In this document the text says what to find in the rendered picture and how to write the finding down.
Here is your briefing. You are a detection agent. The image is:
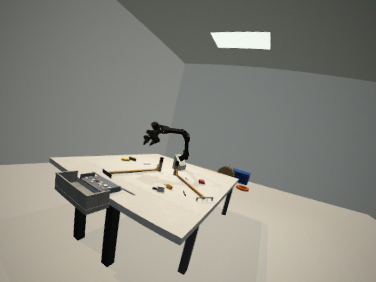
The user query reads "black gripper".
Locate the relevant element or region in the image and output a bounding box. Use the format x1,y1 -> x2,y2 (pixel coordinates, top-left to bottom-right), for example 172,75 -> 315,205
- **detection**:
143,131 -> 160,146

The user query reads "tan wooden pole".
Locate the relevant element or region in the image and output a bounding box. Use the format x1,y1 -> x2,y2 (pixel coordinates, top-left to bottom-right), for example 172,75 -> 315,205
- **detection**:
103,157 -> 164,178

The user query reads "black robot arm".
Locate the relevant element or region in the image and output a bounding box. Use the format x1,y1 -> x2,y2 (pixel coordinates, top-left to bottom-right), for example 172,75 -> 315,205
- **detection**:
146,122 -> 190,161

